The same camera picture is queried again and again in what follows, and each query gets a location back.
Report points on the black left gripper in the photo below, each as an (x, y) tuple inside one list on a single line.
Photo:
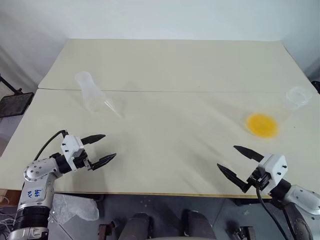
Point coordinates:
[(81, 164)]

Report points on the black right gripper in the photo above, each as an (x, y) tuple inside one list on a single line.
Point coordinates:
[(258, 180)]

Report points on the large clear conical flask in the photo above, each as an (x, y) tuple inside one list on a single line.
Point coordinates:
[(262, 126)]

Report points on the dark rounded shape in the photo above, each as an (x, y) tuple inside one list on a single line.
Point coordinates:
[(198, 225), (138, 226)]

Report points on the clear plastic bag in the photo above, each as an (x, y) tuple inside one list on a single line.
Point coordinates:
[(75, 207)]

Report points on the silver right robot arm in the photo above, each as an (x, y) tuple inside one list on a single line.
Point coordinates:
[(302, 200)]

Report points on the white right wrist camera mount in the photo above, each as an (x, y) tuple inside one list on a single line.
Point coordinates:
[(273, 167)]

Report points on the dark object at room edge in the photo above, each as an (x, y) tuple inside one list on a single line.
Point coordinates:
[(316, 87)]

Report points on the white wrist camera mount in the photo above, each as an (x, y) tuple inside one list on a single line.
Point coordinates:
[(71, 147), (273, 167)]

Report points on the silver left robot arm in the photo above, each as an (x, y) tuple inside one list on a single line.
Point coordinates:
[(37, 170)]

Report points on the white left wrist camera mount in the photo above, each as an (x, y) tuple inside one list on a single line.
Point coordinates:
[(71, 147)]

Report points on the black mesh chair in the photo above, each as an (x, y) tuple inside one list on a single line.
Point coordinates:
[(13, 103)]

